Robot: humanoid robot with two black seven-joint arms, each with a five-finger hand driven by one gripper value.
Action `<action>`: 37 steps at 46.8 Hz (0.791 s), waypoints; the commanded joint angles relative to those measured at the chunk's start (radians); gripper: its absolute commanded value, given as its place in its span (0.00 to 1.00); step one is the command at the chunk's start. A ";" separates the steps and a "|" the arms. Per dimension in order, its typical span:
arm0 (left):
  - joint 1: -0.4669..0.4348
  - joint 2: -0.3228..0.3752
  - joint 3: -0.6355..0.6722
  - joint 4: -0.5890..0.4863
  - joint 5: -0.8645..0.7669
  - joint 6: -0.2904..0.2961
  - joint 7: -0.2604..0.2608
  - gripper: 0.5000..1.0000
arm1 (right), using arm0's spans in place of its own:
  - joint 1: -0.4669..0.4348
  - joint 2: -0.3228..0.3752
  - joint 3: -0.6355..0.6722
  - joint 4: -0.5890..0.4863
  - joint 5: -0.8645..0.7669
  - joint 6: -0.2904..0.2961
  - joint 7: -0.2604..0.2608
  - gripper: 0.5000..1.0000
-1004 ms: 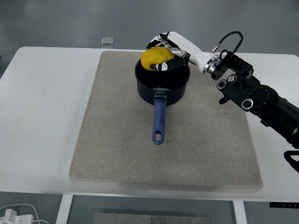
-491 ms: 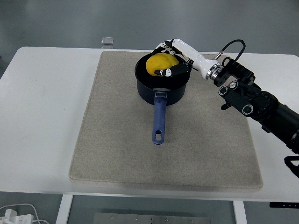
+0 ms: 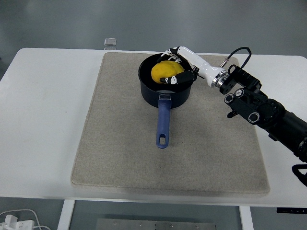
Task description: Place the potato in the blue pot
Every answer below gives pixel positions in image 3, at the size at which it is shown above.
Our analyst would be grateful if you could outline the white and black hand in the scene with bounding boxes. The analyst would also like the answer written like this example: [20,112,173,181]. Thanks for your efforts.
[157,45,226,87]

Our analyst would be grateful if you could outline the yellow potato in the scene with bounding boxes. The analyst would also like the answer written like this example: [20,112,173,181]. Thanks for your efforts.
[151,60,186,85]

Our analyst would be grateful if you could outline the dark blue pot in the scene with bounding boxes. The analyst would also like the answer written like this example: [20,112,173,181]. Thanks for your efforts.
[138,53,196,149]

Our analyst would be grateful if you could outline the beige fabric mat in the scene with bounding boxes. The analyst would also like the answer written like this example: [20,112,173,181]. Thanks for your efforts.
[71,52,271,197]

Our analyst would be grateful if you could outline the white table leg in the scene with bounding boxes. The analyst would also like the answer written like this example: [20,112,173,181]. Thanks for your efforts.
[57,199,76,230]
[238,205,254,230]

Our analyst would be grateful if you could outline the black table control panel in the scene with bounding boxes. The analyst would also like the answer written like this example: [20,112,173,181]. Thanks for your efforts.
[276,207,307,214]

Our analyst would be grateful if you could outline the white power adapter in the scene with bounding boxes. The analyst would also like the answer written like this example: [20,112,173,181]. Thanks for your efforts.
[0,214,35,230]

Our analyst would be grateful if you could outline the white cable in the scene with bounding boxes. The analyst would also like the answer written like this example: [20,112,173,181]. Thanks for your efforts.
[0,209,50,230]

